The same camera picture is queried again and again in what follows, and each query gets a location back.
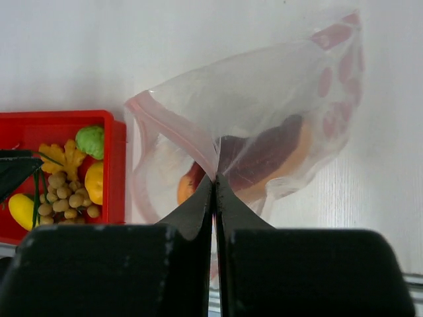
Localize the yellow mango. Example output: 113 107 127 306
8 194 34 231

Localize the yellow ginger root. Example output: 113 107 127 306
38 139 87 181

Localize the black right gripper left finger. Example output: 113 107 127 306
1 178 212 316

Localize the green scallion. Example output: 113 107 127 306
30 151 63 229

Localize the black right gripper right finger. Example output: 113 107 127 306
215 175 416 316

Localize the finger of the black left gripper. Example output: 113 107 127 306
0 149 43 203

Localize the clear zip top bag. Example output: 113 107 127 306
125 6 364 223

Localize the red plastic tray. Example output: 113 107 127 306
1 110 126 224

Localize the brown longan bunch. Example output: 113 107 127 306
37 171 101 225

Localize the green round vegetable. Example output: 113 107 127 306
75 125 104 160

